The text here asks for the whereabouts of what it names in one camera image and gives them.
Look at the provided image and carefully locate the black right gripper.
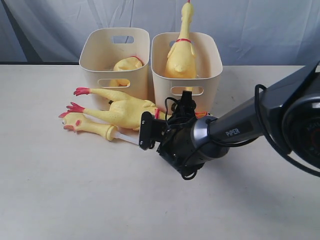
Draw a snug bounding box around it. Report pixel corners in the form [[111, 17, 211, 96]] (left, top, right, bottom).
[[138, 90, 200, 175]]

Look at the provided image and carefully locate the whole rubber chicken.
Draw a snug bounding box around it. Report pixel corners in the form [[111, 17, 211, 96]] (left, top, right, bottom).
[[164, 0, 197, 79], [65, 86, 213, 132]]

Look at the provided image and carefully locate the whole rubber chicken front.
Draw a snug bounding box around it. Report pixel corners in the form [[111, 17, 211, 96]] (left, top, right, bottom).
[[164, 0, 197, 79]]

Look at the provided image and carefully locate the headless rubber chicken body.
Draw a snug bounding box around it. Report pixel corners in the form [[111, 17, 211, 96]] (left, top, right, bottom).
[[108, 56, 144, 87]]

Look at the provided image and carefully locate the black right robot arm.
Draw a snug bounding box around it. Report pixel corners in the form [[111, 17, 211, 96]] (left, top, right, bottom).
[[138, 62, 320, 180]]

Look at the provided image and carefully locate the cream bin with black circle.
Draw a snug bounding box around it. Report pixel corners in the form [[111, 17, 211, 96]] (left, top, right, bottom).
[[151, 32, 223, 112]]

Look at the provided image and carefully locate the detached rubber chicken head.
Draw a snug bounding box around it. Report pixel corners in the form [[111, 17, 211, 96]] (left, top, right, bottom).
[[58, 112, 139, 145]]

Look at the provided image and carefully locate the cream left plastic bin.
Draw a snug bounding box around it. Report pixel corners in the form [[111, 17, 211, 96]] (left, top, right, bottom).
[[79, 27, 150, 100]]

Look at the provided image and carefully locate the blue-white backdrop curtain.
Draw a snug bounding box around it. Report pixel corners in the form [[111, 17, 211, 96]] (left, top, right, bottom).
[[0, 0, 320, 65]]

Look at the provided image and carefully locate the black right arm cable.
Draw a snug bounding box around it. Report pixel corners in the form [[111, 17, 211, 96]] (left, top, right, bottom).
[[163, 83, 320, 181]]

